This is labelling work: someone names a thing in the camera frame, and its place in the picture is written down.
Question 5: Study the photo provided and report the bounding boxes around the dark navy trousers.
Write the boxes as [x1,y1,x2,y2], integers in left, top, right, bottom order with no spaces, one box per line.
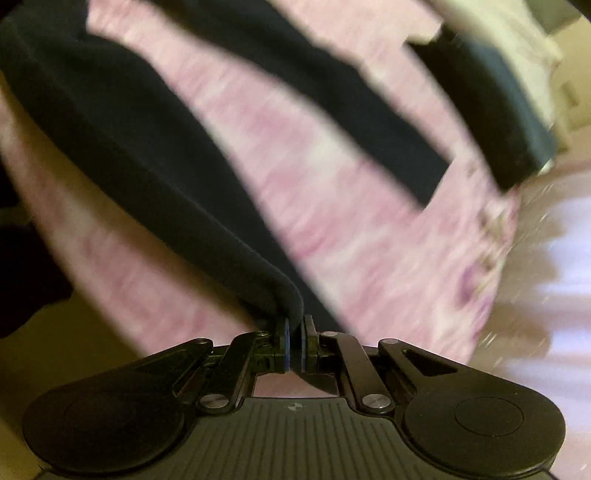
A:
[1,1,448,330]

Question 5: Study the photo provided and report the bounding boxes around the white lace curtain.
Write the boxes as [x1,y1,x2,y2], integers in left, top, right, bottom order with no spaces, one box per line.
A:
[470,160,590,479]

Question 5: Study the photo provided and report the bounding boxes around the stack of folded clothes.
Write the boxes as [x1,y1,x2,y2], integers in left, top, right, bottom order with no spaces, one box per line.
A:
[406,26,558,191]

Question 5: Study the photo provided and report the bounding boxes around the grey striped duvet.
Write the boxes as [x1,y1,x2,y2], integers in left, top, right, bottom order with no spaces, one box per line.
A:
[428,0,563,79]

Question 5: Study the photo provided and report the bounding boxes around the pink rose blanket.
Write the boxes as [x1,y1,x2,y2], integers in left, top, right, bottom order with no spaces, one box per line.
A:
[1,1,517,362]

